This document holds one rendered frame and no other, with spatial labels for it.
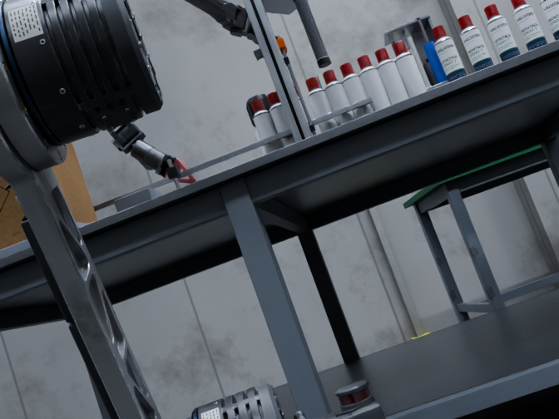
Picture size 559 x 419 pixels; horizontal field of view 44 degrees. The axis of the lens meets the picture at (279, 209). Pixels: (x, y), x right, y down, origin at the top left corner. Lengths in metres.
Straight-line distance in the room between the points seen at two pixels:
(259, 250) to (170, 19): 3.54
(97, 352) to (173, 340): 3.56
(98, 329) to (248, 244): 0.64
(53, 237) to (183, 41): 4.00
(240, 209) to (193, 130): 3.14
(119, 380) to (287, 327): 0.60
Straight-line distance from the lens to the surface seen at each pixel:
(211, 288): 4.46
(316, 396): 1.50
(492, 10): 2.02
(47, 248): 0.89
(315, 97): 1.94
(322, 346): 4.47
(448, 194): 3.14
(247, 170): 1.48
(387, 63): 1.95
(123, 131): 2.05
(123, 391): 0.96
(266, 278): 1.49
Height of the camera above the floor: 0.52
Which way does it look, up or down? 7 degrees up
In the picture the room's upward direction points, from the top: 20 degrees counter-clockwise
